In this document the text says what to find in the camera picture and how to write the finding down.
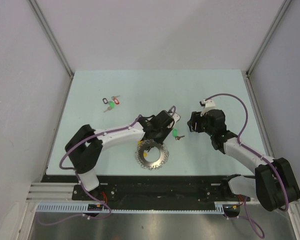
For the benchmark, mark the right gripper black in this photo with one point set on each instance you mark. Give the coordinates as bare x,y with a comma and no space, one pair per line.
196,117

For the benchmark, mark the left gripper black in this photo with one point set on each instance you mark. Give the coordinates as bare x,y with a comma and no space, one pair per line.
160,140

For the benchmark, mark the key with green tag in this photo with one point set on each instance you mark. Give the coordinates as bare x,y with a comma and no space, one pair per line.
176,135

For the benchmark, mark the metal disc with keyrings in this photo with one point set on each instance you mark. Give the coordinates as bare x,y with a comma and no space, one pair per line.
151,155

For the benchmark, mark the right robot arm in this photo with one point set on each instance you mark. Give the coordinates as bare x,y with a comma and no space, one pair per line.
274,184

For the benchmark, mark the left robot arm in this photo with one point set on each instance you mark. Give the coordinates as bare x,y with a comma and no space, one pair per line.
83,150

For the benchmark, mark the key with light-green tag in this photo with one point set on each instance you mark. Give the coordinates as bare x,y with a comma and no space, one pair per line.
111,105

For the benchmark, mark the key with red tag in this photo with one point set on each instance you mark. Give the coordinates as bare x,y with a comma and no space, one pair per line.
116,99

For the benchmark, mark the front aluminium crossbar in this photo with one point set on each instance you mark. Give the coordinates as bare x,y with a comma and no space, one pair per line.
50,191

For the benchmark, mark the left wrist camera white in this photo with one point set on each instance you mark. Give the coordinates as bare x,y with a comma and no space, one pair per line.
176,117

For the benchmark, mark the right aluminium side rail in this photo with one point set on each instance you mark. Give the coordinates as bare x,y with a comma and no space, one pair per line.
258,116

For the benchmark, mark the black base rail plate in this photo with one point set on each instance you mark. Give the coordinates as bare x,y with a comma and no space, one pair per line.
215,180

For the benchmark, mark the white slotted cable duct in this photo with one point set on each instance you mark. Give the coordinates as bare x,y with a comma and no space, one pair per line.
97,208

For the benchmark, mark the right aluminium frame post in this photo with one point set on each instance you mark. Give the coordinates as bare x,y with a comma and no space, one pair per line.
269,35

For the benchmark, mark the aluminium frame post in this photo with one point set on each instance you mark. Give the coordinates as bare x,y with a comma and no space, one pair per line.
269,35
42,20

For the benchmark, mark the left aluminium frame post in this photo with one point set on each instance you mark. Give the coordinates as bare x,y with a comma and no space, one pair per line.
42,20

